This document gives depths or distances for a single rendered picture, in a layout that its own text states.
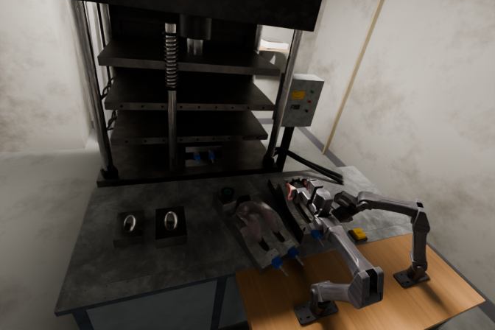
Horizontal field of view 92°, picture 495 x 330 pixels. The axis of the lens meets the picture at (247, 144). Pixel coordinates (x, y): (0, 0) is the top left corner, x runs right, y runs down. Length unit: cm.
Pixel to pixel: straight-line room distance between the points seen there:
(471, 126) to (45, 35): 398
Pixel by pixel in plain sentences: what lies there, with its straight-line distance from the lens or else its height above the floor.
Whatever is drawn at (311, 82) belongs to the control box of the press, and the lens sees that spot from 193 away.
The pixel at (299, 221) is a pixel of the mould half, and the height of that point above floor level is 89.
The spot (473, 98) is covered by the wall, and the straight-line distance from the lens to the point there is 276.
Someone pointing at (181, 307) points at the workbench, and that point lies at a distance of 158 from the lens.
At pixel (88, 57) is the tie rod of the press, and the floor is 155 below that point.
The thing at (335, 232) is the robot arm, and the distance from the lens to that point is 100.
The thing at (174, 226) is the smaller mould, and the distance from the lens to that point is 138.
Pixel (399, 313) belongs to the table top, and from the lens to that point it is 151.
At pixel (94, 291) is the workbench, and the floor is 80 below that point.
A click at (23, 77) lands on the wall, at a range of 344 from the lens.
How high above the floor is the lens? 192
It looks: 31 degrees down
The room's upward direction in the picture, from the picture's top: 10 degrees clockwise
